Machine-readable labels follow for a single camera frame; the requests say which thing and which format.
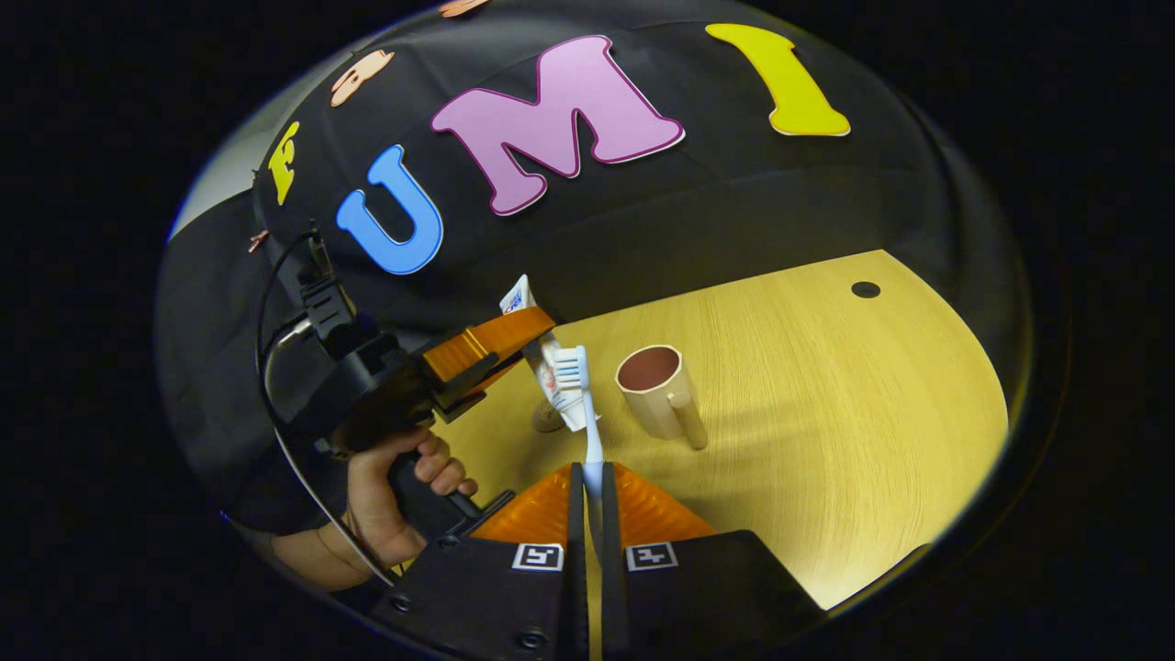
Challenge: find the wooden desktop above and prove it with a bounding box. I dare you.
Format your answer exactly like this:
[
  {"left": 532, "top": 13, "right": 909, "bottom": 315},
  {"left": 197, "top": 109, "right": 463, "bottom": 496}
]
[{"left": 431, "top": 250, "right": 1011, "bottom": 661}]

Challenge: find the beige cup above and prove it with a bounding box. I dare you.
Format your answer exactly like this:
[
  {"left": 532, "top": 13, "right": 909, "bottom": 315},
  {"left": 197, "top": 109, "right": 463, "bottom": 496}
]
[{"left": 615, "top": 345, "right": 710, "bottom": 451}]

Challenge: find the white toothpaste tube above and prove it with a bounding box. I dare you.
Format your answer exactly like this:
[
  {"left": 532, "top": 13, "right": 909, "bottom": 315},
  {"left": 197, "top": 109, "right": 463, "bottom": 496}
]
[{"left": 499, "top": 274, "right": 598, "bottom": 432}]

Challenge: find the gray cable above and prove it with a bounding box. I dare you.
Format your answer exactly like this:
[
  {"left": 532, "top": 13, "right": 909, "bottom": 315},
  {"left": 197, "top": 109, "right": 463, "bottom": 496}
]
[{"left": 264, "top": 317, "right": 397, "bottom": 588}]

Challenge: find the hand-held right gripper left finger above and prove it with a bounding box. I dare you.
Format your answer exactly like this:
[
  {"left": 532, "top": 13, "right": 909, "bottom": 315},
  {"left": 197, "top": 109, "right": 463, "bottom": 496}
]
[{"left": 372, "top": 462, "right": 588, "bottom": 661}]

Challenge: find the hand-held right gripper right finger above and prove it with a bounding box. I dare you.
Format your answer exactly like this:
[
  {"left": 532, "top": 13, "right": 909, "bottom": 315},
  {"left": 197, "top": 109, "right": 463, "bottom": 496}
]
[{"left": 601, "top": 462, "right": 827, "bottom": 661}]

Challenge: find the blue and white toothbrush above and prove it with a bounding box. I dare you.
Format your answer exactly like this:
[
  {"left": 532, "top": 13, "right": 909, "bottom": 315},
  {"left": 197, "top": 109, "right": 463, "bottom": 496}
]
[{"left": 551, "top": 345, "right": 609, "bottom": 552}]

